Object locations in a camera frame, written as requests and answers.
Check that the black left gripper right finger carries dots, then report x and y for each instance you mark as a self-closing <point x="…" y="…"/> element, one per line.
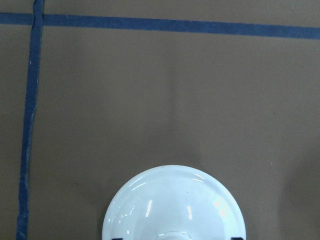
<point x="237" y="238"/>

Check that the brown paper table cover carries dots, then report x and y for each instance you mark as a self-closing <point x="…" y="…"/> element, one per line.
<point x="230" y="87"/>

